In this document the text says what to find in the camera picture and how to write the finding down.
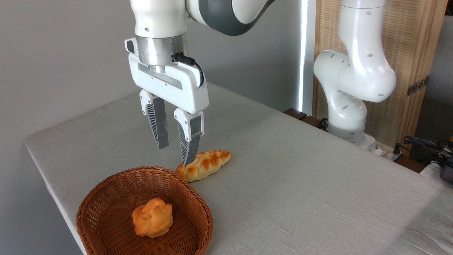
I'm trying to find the black cable bundle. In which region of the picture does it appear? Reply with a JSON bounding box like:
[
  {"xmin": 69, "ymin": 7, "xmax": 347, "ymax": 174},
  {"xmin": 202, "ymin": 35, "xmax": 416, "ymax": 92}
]
[{"xmin": 394, "ymin": 135, "xmax": 453, "ymax": 164}]

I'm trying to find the white power strip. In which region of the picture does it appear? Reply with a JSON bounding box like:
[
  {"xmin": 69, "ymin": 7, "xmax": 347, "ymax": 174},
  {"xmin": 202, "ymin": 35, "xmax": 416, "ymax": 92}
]
[{"xmin": 368, "ymin": 141, "xmax": 405, "ymax": 162}]

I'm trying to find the dark brown wooden block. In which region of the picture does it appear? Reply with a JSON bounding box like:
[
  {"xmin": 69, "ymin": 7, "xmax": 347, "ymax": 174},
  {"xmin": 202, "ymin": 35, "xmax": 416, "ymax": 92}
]
[
  {"xmin": 301, "ymin": 115, "xmax": 325, "ymax": 129},
  {"xmin": 283, "ymin": 108, "xmax": 308, "ymax": 121}
]

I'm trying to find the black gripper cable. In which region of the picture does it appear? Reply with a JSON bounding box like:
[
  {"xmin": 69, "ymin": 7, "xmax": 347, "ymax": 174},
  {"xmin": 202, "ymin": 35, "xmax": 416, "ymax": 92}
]
[{"xmin": 172, "ymin": 53, "xmax": 205, "ymax": 88}]

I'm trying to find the grey tablecloth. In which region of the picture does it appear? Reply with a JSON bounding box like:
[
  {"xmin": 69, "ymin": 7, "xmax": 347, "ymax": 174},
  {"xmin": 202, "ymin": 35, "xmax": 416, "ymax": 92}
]
[{"xmin": 24, "ymin": 81, "xmax": 453, "ymax": 255}]

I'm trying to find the dark metal screen hinge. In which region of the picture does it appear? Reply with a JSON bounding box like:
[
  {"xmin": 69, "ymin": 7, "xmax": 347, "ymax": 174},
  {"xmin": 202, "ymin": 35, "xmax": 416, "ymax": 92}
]
[{"xmin": 406, "ymin": 75, "xmax": 430, "ymax": 97}]

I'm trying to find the wooden bamboo folding screen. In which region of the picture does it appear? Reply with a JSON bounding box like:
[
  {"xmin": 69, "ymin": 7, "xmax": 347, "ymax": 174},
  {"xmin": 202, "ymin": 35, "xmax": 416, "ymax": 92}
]
[{"xmin": 313, "ymin": 0, "xmax": 449, "ymax": 157}]

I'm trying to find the brown wicker basket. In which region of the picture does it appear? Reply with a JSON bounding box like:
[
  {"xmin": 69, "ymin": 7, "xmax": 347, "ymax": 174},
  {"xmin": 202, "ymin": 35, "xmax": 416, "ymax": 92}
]
[{"xmin": 75, "ymin": 166, "xmax": 214, "ymax": 255}]

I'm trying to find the round knotted bread bun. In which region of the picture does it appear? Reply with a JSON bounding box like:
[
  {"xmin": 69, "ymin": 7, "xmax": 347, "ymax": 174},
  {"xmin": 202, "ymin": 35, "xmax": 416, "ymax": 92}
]
[{"xmin": 132, "ymin": 198, "xmax": 173, "ymax": 238}]

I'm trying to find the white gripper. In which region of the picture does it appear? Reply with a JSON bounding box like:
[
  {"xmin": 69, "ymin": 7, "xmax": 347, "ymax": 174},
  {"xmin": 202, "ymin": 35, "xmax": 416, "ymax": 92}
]
[{"xmin": 125, "ymin": 38, "xmax": 210, "ymax": 166}]

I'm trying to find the long braided bread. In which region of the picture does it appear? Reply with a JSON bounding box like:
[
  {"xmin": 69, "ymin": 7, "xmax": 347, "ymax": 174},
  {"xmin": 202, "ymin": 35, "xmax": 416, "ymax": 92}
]
[{"xmin": 175, "ymin": 149, "xmax": 232, "ymax": 183}]

